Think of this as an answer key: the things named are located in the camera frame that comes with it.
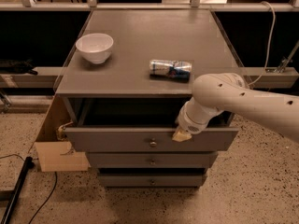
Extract crushed blue silver can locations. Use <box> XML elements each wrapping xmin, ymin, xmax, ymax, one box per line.
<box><xmin>149</xmin><ymin>60</ymin><xmax>192</xmax><ymax>80</ymax></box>

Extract black object on ledge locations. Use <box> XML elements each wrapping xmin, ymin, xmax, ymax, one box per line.
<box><xmin>0</xmin><ymin>59</ymin><xmax>38</xmax><ymax>76</ymax></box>

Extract grey drawer cabinet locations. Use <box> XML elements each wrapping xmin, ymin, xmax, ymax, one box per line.
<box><xmin>56</xmin><ymin>9</ymin><xmax>243</xmax><ymax>176</ymax></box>

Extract grey top drawer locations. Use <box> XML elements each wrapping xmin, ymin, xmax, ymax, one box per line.
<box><xmin>65</xmin><ymin>97</ymin><xmax>238</xmax><ymax>152</ymax></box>

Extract black floor bar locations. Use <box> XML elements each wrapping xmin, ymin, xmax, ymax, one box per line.
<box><xmin>0</xmin><ymin>157</ymin><xmax>35</xmax><ymax>224</ymax></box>

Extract grey bottom drawer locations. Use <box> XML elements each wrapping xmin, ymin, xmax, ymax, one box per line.
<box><xmin>99</xmin><ymin>175</ymin><xmax>206</xmax><ymax>187</ymax></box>

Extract open cardboard box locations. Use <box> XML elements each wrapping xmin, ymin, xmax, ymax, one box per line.
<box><xmin>34</xmin><ymin>96</ymin><xmax>91</xmax><ymax>173</ymax></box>

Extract grey middle drawer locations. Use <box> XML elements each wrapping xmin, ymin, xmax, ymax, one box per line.
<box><xmin>87</xmin><ymin>152</ymin><xmax>218</xmax><ymax>168</ymax></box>

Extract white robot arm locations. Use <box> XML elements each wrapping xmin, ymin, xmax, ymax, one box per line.
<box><xmin>173</xmin><ymin>73</ymin><xmax>299</xmax><ymax>143</ymax></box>

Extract grey drawer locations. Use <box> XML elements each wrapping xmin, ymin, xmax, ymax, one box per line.
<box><xmin>99</xmin><ymin>175</ymin><xmax>206</xmax><ymax>187</ymax></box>
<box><xmin>87</xmin><ymin>152</ymin><xmax>218</xmax><ymax>168</ymax></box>
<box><xmin>65</xmin><ymin>97</ymin><xmax>238</xmax><ymax>152</ymax></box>

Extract metal clamp bracket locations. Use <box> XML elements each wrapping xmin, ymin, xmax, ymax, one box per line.
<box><xmin>265</xmin><ymin>40</ymin><xmax>299</xmax><ymax>74</ymax></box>

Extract white ceramic bowl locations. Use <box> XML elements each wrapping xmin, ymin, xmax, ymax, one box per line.
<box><xmin>76</xmin><ymin>33</ymin><xmax>114</xmax><ymax>64</ymax></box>

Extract crumpled paper in box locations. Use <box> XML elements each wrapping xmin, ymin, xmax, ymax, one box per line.
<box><xmin>56</xmin><ymin>122</ymin><xmax>73</xmax><ymax>141</ymax></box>

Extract white hanging cable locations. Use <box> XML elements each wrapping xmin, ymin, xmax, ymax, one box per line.
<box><xmin>248</xmin><ymin>1</ymin><xmax>278</xmax><ymax>87</ymax></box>

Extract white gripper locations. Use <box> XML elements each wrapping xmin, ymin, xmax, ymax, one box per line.
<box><xmin>172</xmin><ymin>98</ymin><xmax>222</xmax><ymax>142</ymax></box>

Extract black floor cable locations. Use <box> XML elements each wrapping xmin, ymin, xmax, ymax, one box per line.
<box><xmin>0</xmin><ymin>153</ymin><xmax>59</xmax><ymax>224</ymax></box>

